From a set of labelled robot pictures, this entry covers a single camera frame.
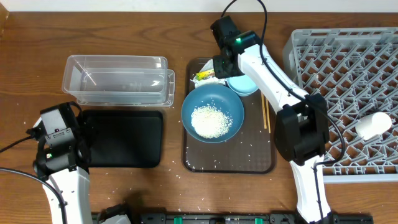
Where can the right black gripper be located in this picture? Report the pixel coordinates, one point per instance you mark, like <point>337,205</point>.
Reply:
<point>221,72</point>

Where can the light blue small bowl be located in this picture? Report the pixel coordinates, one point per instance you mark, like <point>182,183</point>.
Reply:
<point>242,85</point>

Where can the white cup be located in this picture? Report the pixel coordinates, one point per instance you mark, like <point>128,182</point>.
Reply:
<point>373,125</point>

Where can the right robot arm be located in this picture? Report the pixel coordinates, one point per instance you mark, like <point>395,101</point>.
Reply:
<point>301,123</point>

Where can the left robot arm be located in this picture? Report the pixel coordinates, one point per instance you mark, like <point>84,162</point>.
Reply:
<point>62,160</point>

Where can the grey dishwasher rack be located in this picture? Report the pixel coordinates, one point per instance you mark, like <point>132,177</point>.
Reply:
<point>355,70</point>

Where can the crumpled white tissue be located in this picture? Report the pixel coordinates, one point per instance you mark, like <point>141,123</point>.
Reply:
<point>213,80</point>

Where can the yellow green snack wrapper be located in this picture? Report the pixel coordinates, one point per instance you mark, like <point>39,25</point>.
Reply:
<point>205,74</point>

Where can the dark blue bowl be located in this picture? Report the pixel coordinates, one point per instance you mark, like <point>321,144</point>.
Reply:
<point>220,96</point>

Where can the left wooden chopstick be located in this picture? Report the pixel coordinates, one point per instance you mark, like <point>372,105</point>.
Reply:
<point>264,114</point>

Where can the wooden chopstick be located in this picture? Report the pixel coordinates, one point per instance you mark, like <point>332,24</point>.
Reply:
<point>264,114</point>
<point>268,116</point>

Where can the white rice pile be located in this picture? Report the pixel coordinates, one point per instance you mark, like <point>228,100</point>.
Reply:
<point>209,122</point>

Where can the right wooden chopstick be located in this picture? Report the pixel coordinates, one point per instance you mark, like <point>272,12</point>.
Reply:
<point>268,116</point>

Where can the clear plastic bin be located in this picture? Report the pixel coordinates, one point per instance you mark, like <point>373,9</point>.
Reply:
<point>119,80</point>

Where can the black tray bin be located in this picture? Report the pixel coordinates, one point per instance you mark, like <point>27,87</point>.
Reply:
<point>124,138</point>

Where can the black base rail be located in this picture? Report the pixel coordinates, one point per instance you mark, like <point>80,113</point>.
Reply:
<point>122,214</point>

